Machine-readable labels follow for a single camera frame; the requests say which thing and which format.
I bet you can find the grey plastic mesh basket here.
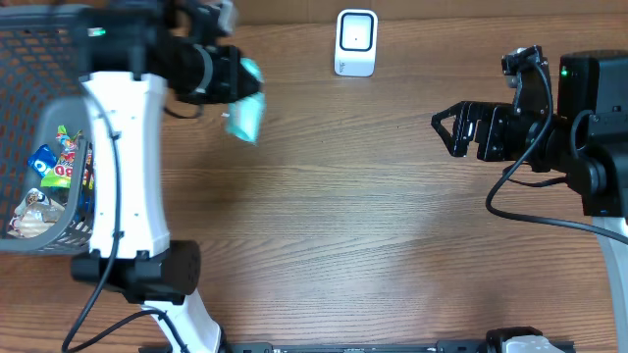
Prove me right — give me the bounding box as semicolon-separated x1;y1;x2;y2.
1;5;95;255

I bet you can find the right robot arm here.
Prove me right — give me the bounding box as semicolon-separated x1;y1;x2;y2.
431;45;627;352

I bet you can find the teal snack packet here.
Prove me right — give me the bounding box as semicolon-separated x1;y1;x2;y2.
226;75;267;144

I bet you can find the brown clear snack bag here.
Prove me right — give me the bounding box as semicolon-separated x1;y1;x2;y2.
7;188;65;238

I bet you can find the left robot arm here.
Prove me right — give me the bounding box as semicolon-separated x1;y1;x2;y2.
71;0;266;352

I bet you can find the green Haribo gummy bag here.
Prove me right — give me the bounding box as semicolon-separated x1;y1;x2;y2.
40;126;94;190

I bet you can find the blue Oreo cookie pack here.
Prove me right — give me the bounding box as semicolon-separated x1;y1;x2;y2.
27;144;57;177

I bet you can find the white barcode scanner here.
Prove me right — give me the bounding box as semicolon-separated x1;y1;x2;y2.
334;9;379;77

